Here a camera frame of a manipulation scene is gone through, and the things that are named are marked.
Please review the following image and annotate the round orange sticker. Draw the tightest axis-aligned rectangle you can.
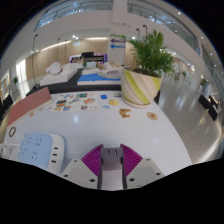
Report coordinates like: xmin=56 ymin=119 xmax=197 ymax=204
xmin=146 ymin=111 xmax=159 ymax=121

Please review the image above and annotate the grey charger block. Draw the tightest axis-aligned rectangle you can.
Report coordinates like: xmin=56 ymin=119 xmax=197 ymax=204
xmin=97 ymin=146 xmax=128 ymax=191

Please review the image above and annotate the brown ring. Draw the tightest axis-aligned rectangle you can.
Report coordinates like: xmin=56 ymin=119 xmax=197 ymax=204
xmin=8 ymin=126 xmax=17 ymax=138

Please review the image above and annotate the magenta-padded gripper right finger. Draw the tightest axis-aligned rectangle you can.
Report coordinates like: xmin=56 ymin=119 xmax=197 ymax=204
xmin=121 ymin=143 xmax=165 ymax=190

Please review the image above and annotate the orange bear-shaped sticker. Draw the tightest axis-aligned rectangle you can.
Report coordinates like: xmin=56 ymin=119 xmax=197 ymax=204
xmin=118 ymin=107 xmax=132 ymax=119

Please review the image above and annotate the arrow direction sign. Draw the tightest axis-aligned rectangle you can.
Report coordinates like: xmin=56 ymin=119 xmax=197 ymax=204
xmin=109 ymin=33 xmax=127 ymax=50

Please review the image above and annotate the round yellow sticker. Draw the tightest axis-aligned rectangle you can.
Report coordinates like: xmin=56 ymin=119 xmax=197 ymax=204
xmin=108 ymin=98 xmax=120 ymax=107

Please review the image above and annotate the black display platform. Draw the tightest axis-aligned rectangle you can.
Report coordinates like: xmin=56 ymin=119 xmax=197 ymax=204
xmin=25 ymin=68 xmax=161 ymax=104

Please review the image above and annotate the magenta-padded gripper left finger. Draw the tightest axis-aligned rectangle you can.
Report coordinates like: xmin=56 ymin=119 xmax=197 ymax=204
xmin=61 ymin=143 xmax=104 ymax=189

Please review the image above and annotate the group of black chairs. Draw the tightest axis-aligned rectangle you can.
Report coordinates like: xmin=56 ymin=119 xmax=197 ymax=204
xmin=198 ymin=94 xmax=223 ymax=122
xmin=0 ymin=93 xmax=14 ymax=114

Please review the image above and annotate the small distant potted plant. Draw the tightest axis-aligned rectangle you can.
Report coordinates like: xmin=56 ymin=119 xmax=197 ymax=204
xmin=12 ymin=76 xmax=19 ymax=93

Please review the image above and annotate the white and blue power strip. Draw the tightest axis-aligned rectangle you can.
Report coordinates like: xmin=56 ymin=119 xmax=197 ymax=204
xmin=17 ymin=132 xmax=66 ymax=175

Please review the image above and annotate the palm plant in striped pot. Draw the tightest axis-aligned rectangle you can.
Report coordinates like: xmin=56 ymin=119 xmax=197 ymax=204
xmin=120 ymin=29 xmax=174 ymax=108

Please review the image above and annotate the colourful sticker sheet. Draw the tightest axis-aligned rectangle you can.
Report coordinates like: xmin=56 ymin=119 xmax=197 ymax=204
xmin=49 ymin=92 xmax=99 ymax=113

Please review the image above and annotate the pink flat board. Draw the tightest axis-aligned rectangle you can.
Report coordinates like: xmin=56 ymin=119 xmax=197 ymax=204
xmin=6 ymin=86 xmax=53 ymax=128

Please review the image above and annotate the black piano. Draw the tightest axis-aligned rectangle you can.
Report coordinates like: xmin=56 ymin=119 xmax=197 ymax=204
xmin=68 ymin=51 xmax=109 ymax=64

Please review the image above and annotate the blue mat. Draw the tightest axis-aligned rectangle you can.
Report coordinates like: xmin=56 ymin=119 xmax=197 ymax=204
xmin=77 ymin=73 xmax=122 ymax=86

